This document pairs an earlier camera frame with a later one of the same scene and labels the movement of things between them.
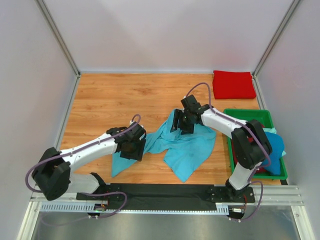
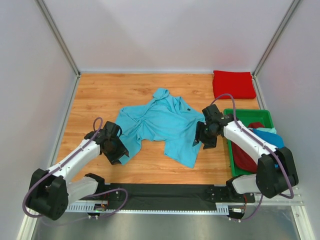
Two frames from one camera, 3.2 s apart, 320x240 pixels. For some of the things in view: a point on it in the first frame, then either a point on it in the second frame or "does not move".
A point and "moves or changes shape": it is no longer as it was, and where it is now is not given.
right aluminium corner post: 258,89 does not move
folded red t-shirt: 233,85 does not move
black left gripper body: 135,151 to 116,149
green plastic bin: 264,117 does not move
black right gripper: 178,115 to 208,144
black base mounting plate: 169,196 does not move
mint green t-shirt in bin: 270,130 does not move
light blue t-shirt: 186,152 moves or changes shape
